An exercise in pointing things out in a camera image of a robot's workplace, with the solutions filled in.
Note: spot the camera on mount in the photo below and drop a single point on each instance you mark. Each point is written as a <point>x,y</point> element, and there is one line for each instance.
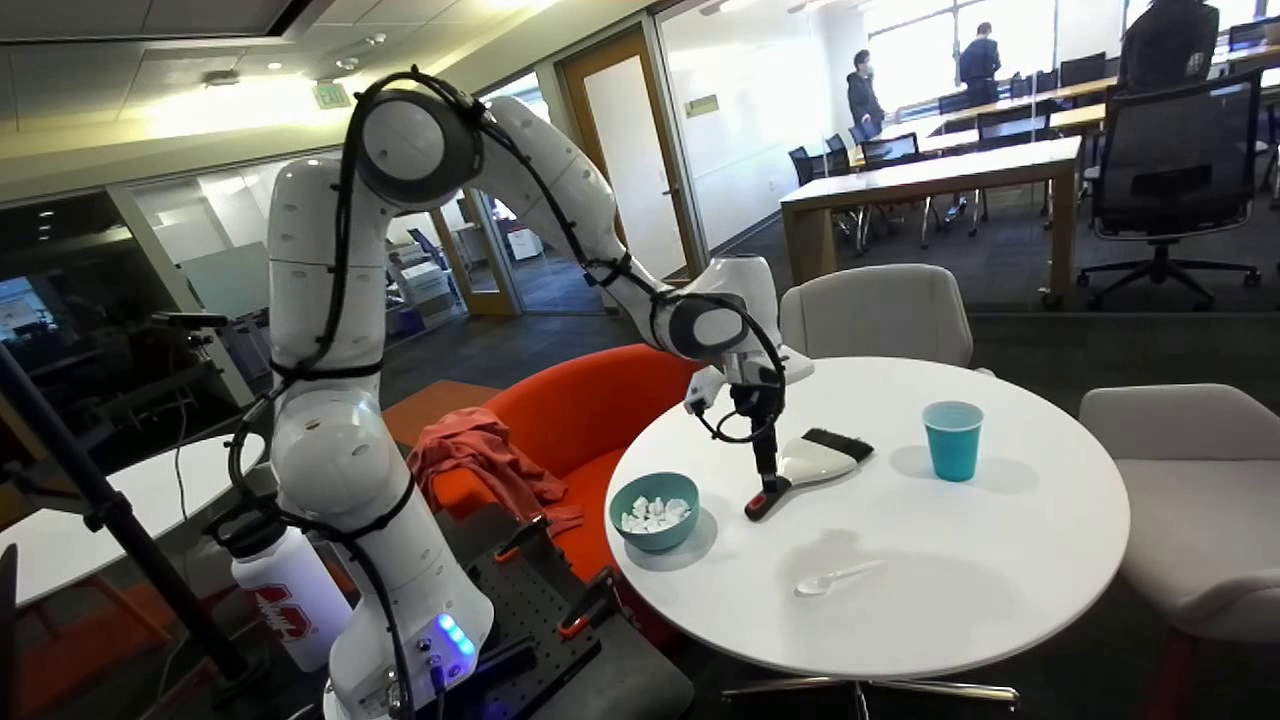
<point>190,320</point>

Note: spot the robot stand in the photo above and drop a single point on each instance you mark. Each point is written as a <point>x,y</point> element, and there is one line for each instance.
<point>540,640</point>

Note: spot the row of black office chairs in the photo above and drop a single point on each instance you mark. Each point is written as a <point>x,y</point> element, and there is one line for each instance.
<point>890,150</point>

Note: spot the orange armchair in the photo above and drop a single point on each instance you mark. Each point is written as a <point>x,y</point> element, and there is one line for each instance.
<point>590,410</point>

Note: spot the pink cloth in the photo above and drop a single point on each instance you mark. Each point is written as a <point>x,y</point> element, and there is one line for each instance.
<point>480,455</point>

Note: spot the white water bottle black lid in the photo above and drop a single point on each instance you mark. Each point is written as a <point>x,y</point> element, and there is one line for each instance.
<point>295,600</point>

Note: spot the heap of white pieces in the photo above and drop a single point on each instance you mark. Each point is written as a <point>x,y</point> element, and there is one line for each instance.
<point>655,515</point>

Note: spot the black office chair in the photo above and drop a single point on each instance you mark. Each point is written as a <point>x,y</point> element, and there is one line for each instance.
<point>1175,160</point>

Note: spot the white round table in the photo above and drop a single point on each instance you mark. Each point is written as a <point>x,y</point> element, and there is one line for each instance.
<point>60,540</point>

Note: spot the long wooden table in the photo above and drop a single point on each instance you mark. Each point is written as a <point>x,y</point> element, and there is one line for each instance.
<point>930,175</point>

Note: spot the white dust brush black bristles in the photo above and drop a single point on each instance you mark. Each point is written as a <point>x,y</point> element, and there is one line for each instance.
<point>815,462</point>

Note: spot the white plastic spoon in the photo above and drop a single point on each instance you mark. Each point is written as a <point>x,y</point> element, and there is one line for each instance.
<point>815,584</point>

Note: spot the orange black clamp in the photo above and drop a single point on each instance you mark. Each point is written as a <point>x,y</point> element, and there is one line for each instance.
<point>590,608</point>
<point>522,540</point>

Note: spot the white armchair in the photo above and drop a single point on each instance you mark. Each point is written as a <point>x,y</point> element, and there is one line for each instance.
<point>1190,500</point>
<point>875,315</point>

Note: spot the teal bowl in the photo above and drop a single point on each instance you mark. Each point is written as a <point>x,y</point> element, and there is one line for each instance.
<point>640,542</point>

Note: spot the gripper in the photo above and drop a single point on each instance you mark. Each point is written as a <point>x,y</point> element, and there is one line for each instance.
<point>757,405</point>

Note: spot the blue plastic cup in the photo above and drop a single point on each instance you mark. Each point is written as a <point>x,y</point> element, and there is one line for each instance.
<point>952,450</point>

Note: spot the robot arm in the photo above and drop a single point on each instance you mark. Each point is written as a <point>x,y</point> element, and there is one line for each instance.
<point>330,450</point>

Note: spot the wooden framed glass door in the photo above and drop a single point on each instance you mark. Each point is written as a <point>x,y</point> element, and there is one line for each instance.
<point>630,160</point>

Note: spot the person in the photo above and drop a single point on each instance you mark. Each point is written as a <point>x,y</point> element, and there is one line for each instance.
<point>863,95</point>
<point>979,65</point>
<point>1165,45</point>

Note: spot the exit sign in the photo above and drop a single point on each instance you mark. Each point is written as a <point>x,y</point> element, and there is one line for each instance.
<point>332,95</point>

